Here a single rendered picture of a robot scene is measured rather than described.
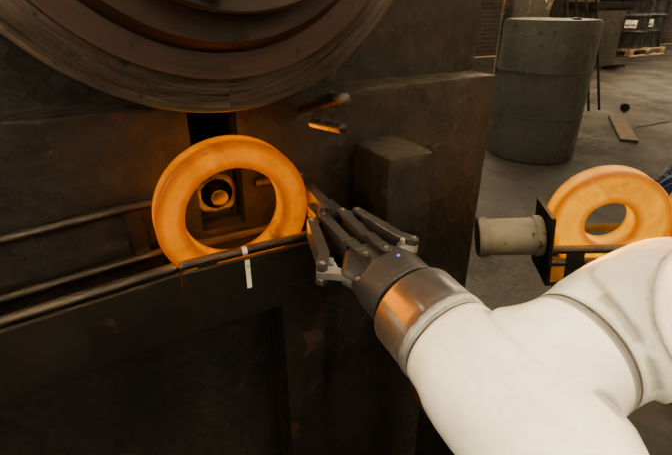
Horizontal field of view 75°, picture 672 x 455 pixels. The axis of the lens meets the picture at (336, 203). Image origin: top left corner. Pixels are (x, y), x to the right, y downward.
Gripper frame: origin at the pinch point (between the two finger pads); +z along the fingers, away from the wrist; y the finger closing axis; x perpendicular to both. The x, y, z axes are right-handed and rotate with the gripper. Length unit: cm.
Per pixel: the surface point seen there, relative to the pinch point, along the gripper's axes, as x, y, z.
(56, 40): 21.5, -24.8, -0.2
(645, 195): 2.7, 38.7, -18.7
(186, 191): 5.2, -16.1, 0.4
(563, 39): -8, 222, 135
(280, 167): 6.2, -5.1, 0.3
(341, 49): 19.6, 2.2, -0.3
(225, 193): -0.5, -10.0, 8.9
